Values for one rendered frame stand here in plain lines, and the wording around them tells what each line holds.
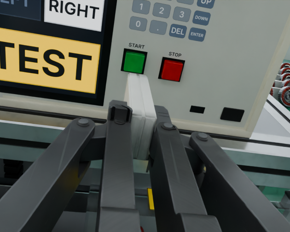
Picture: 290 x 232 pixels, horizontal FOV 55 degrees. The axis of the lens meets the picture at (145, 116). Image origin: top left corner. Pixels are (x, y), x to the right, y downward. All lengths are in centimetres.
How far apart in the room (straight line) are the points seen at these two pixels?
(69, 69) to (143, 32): 8
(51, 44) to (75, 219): 38
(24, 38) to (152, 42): 12
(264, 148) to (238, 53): 11
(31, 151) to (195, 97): 17
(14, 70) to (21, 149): 8
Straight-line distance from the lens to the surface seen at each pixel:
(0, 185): 33
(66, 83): 29
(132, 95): 17
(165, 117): 17
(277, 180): 36
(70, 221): 59
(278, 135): 38
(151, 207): 28
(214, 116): 31
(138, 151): 16
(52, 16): 27
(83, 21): 27
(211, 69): 29
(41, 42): 28
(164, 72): 27
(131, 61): 27
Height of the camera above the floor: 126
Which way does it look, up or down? 27 degrees down
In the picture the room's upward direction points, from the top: 12 degrees clockwise
